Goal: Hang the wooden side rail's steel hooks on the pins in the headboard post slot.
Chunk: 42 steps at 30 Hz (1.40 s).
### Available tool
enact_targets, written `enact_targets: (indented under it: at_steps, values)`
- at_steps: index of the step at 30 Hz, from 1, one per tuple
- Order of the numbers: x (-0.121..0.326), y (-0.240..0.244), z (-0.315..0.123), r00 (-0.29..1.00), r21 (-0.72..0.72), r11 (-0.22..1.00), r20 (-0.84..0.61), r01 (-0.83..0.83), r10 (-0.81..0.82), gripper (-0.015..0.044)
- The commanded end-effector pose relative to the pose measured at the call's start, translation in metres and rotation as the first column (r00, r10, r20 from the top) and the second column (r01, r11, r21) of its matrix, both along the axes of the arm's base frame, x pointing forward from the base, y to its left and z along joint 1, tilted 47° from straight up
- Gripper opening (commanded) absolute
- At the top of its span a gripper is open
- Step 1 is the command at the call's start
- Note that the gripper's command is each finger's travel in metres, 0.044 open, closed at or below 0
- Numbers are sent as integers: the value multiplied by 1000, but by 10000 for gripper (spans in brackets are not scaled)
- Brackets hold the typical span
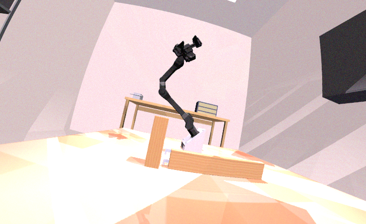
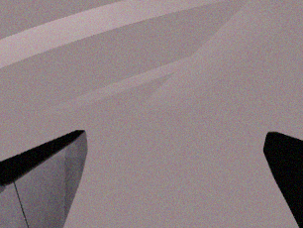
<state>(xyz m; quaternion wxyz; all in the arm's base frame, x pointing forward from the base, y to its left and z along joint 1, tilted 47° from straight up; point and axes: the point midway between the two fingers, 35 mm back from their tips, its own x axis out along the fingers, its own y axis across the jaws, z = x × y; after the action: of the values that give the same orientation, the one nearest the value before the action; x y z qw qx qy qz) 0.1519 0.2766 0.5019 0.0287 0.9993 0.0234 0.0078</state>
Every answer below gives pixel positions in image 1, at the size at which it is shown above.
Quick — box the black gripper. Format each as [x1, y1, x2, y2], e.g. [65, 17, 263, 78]
[173, 35, 202, 57]

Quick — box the wooden post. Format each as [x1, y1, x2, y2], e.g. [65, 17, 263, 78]
[144, 116, 169, 169]

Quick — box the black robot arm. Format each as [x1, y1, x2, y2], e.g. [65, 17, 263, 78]
[159, 51, 200, 138]

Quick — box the wooden rail with metal hooks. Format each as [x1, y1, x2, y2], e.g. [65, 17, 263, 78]
[163, 148, 265, 180]

